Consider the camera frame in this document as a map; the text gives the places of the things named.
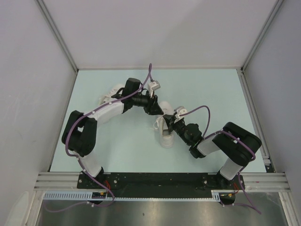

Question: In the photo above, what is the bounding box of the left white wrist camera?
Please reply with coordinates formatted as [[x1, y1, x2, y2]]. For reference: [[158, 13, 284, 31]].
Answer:
[[147, 81, 160, 98]]

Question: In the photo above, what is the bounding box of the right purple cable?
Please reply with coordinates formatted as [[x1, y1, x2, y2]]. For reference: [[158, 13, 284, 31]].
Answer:
[[184, 105, 261, 215]]

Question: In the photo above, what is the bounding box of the white sneaker with laces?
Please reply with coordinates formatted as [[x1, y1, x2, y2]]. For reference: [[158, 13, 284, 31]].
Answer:
[[154, 101, 174, 148]]

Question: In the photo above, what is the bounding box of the purple cable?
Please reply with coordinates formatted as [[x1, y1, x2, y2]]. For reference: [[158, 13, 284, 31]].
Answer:
[[44, 63, 153, 211], [184, 105, 261, 215]]

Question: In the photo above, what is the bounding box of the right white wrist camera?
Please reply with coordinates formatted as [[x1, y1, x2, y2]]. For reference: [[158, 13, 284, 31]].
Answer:
[[174, 106, 188, 120]]

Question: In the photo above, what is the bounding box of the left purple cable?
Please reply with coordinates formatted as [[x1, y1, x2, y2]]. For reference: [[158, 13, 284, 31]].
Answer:
[[44, 63, 153, 211]]

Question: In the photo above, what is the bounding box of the aluminium frame rail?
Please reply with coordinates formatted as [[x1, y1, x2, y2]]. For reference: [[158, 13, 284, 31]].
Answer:
[[237, 68, 301, 226]]

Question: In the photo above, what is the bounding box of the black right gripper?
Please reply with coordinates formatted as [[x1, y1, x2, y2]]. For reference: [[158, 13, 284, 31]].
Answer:
[[162, 114, 191, 145]]

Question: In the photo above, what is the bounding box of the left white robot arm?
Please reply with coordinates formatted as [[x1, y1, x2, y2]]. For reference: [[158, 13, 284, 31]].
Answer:
[[62, 78, 163, 188]]

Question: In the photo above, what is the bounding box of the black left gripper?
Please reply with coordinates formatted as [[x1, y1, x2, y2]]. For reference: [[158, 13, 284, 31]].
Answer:
[[132, 89, 163, 115]]

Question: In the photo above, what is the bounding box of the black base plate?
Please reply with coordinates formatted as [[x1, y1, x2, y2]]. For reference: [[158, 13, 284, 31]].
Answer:
[[77, 170, 246, 200]]

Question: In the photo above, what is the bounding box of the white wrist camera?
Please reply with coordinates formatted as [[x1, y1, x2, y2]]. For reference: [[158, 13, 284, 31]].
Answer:
[[147, 81, 160, 98], [174, 106, 188, 120]]

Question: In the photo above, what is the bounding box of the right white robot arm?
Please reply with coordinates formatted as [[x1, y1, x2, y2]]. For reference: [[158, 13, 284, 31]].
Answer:
[[163, 114, 262, 189]]

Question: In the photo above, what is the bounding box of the grey slotted cable duct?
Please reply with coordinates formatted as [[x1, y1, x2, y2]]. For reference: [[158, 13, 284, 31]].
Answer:
[[43, 191, 234, 202]]

